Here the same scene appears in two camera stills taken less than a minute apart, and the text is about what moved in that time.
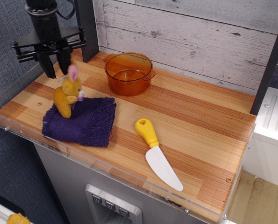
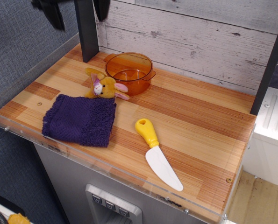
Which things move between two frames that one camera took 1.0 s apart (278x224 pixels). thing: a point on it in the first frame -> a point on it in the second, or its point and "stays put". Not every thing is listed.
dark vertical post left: x=87 y=20 stays put
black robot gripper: x=47 y=35 -> x=51 y=10
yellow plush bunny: x=65 y=97 -> x=104 y=87
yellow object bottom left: x=17 y=218 stays put
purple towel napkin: x=90 y=122 stays put
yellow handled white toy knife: x=155 y=157 stays put
